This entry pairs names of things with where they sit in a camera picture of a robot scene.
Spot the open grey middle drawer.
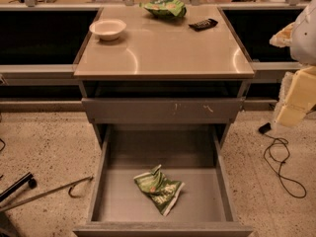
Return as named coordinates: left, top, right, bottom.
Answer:
left=74, top=125, right=253, bottom=237

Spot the white bowl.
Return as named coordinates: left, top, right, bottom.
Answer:
left=89, top=19, right=126, bottom=40

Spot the closed grey top drawer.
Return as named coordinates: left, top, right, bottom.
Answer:
left=82, top=98, right=242, bottom=124

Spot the dark candy bar wrapper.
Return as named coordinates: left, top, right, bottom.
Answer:
left=189, top=19, right=218, bottom=32

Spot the grey drawer cabinet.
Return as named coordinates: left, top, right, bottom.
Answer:
left=74, top=6, right=254, bottom=140

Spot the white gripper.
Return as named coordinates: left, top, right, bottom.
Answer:
left=269, top=0, right=316, bottom=127

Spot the black wheeled stand leg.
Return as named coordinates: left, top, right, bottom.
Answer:
left=0, top=173, right=37, bottom=202

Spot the green chip bag on counter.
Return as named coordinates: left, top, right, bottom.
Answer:
left=139, top=0, right=187, bottom=19

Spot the metal hooked rod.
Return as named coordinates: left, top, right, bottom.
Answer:
left=0, top=176, right=94, bottom=212

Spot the green jalapeno chip bag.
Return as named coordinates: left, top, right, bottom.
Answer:
left=133, top=165, right=185, bottom=216

